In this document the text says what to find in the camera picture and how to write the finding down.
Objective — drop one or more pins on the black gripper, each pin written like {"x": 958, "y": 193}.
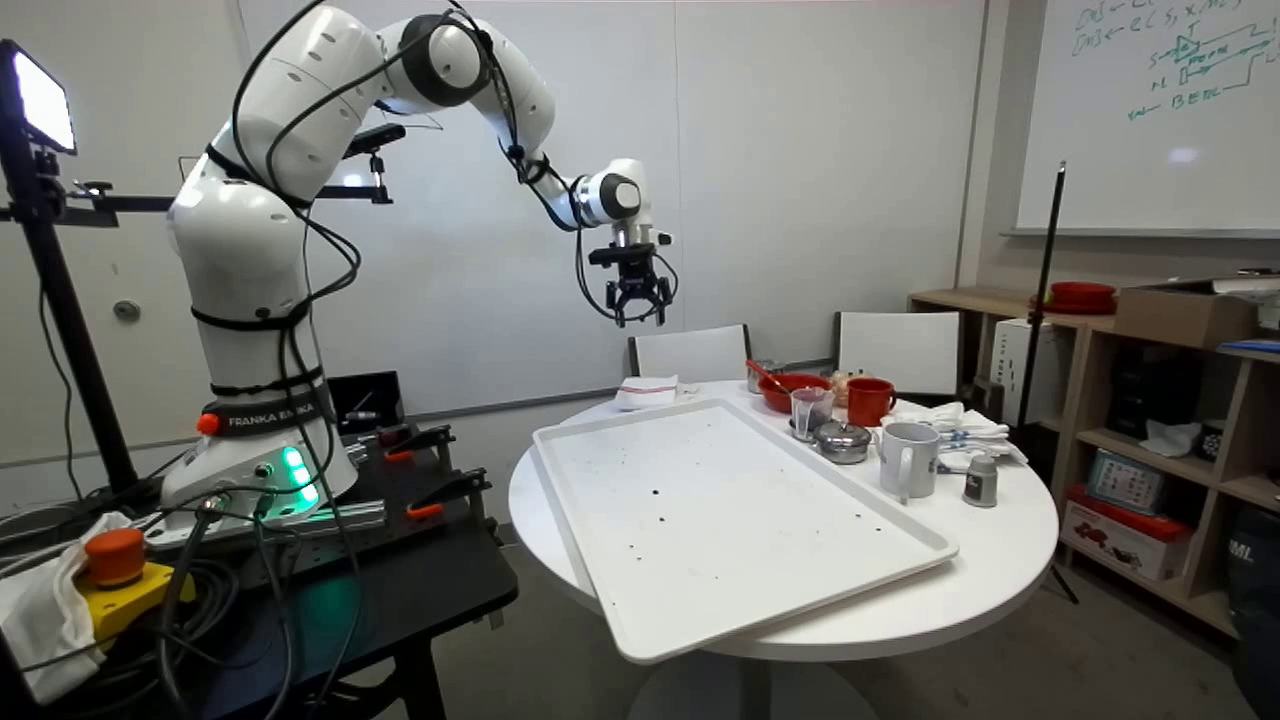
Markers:
{"x": 642, "y": 280}

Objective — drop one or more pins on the white cloth with red stripes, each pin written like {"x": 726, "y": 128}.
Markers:
{"x": 651, "y": 395}

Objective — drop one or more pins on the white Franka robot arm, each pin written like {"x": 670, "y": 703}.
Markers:
{"x": 246, "y": 252}

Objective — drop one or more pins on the large white tray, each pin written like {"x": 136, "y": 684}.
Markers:
{"x": 722, "y": 532}

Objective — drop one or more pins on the red bowl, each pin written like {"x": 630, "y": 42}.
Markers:
{"x": 789, "y": 391}

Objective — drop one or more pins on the clear drinking glass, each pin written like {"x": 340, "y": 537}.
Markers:
{"x": 806, "y": 408}

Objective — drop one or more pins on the small orange food container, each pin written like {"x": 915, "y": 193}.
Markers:
{"x": 843, "y": 384}

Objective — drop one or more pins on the red mug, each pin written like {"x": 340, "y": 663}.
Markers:
{"x": 869, "y": 403}

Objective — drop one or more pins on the white chair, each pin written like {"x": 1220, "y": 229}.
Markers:
{"x": 902, "y": 355}

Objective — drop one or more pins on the orange clamp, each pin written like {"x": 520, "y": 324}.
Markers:
{"x": 398, "y": 459}
{"x": 427, "y": 514}

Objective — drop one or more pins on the black box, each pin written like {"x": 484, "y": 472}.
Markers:
{"x": 364, "y": 403}

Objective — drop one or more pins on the white ceramic mug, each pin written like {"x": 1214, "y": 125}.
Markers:
{"x": 909, "y": 461}

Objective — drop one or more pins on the black robot cart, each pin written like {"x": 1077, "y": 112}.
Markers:
{"x": 427, "y": 574}

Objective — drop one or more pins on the pile of white napkins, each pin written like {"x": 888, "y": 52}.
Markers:
{"x": 969, "y": 425}

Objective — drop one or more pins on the white cabinet box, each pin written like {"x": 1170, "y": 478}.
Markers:
{"x": 1015, "y": 372}

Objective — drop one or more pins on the small metal can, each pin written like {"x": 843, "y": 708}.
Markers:
{"x": 983, "y": 482}

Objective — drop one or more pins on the thin black pole stand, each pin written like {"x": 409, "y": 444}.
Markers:
{"x": 1049, "y": 264}

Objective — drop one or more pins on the flat red dish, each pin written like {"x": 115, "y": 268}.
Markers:
{"x": 1083, "y": 296}

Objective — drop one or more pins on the wooden shelf unit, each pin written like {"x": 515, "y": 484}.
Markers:
{"x": 1074, "y": 403}

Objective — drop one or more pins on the colourful picture box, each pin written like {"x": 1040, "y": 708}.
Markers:
{"x": 1126, "y": 482}

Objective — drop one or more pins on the whiteboard with green writing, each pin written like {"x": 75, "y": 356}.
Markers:
{"x": 1135, "y": 132}

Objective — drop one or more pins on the red storage box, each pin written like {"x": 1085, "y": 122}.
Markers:
{"x": 1120, "y": 532}

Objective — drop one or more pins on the brown cardboard box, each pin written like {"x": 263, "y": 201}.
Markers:
{"x": 1182, "y": 319}

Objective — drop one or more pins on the white bag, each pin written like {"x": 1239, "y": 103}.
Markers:
{"x": 1175, "y": 436}

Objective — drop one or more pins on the yellow emergency stop box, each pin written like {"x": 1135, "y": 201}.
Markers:
{"x": 120, "y": 584}

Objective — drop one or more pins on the bright LED light panel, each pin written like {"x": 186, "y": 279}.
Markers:
{"x": 40, "y": 103}

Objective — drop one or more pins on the crumpled white rag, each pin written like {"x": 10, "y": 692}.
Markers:
{"x": 44, "y": 621}

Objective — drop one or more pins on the black bin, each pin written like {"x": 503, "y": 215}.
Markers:
{"x": 1258, "y": 615}

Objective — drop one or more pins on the black camera on bar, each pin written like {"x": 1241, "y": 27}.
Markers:
{"x": 379, "y": 138}

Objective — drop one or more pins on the round wall fixture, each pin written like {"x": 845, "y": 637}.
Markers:
{"x": 127, "y": 308}

